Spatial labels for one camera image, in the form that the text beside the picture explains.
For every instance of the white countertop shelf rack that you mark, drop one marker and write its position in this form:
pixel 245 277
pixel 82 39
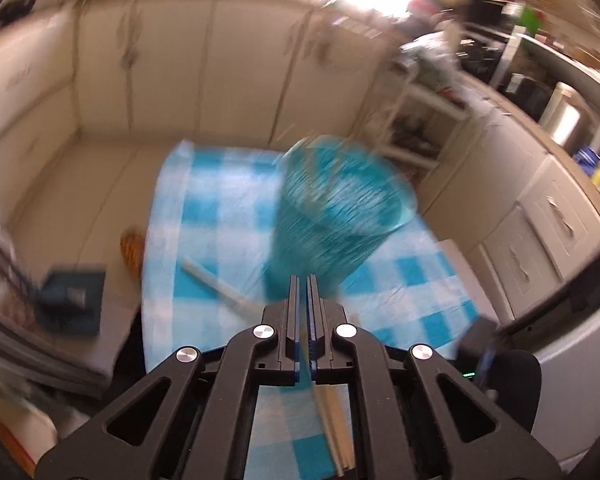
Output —
pixel 510 55

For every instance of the pale wooden chopstick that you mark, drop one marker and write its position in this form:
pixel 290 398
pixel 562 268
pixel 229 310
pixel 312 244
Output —
pixel 215 285
pixel 328 432
pixel 342 432

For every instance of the white low stool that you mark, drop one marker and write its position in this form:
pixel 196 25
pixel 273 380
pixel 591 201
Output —
pixel 455 260

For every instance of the green cutting board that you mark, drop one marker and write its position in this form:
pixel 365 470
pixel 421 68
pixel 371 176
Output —
pixel 527 17

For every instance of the white hanging bin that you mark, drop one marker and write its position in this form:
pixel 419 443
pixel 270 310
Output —
pixel 350 35

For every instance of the yellow patterned slipper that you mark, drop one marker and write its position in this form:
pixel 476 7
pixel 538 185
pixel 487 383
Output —
pixel 132 255

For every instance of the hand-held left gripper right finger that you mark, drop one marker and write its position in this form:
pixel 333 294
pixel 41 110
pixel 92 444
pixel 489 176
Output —
pixel 314 320

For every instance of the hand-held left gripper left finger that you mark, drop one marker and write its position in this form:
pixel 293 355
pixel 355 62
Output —
pixel 294 320

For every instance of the teal perforated basket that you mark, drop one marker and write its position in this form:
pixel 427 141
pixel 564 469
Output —
pixel 330 220

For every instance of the blue box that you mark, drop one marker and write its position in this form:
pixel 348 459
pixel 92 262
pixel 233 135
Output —
pixel 587 160

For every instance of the white tiered trolley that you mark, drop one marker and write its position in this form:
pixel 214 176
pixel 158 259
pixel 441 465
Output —
pixel 407 85

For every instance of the black cooking pot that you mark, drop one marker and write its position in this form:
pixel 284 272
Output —
pixel 527 97

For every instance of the blue white checked tablecloth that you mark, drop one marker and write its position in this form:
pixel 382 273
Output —
pixel 220 210

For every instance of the dark blue floor pad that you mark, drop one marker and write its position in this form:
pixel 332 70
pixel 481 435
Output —
pixel 70 320

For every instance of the grey sliding door frame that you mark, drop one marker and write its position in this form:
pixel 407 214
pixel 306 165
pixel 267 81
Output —
pixel 40 360

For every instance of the plastic bag of greens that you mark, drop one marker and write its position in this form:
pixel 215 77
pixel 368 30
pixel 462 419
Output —
pixel 430 60

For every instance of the white electric water boiler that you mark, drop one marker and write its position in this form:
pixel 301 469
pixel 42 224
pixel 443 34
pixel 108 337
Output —
pixel 562 120

